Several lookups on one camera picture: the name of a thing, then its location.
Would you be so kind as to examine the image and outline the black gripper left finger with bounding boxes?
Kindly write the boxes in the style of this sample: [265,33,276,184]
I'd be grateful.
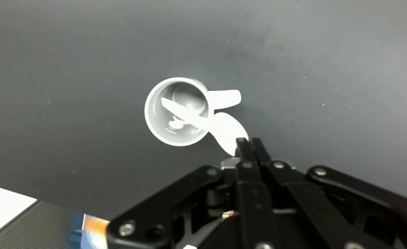
[236,138,276,249]

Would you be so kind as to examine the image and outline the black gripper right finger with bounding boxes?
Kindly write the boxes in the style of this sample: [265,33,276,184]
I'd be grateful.
[253,138,377,249]

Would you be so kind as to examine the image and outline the white plastic spoon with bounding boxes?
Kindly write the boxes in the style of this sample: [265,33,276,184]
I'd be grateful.
[160,98,249,156]

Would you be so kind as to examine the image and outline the white ceramic mug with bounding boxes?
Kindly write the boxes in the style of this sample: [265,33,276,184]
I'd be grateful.
[144,76,243,147]

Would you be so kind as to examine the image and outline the blue orange small box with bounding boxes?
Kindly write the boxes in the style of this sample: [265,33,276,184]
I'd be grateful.
[68,212,109,249]

